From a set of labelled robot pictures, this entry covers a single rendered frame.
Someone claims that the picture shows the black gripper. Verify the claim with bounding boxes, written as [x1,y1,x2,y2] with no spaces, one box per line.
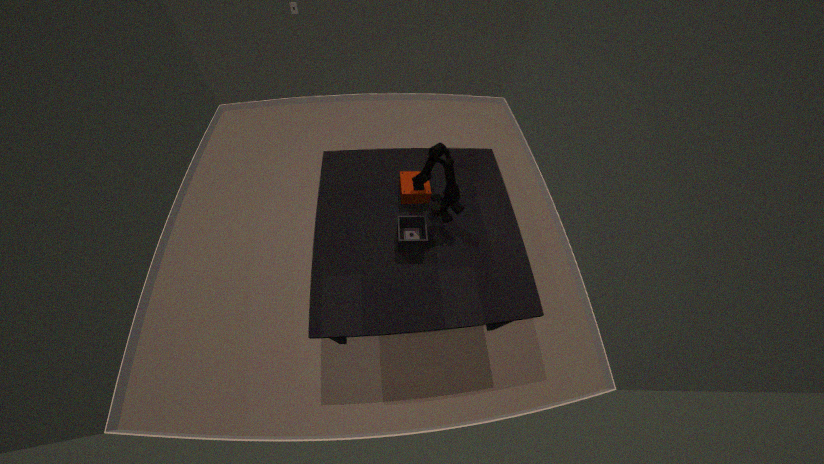
[431,194,453,223]

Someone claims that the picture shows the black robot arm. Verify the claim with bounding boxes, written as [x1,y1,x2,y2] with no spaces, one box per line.
[412,143,464,215]

